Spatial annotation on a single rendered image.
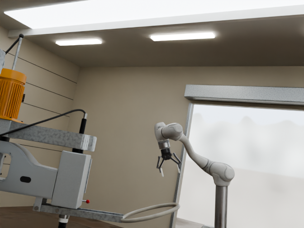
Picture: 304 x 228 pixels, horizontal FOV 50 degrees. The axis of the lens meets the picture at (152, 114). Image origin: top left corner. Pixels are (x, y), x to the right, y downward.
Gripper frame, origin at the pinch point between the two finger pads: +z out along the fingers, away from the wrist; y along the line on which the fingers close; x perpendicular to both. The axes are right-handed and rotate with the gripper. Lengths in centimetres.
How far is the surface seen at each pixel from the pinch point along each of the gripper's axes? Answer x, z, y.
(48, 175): 28, -20, 88
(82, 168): 22, -20, 62
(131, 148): -522, -52, 169
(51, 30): -338, -319, 232
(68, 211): 22, 10, 81
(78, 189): 24, -4, 68
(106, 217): 15, 21, 54
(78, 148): 22, -35, 62
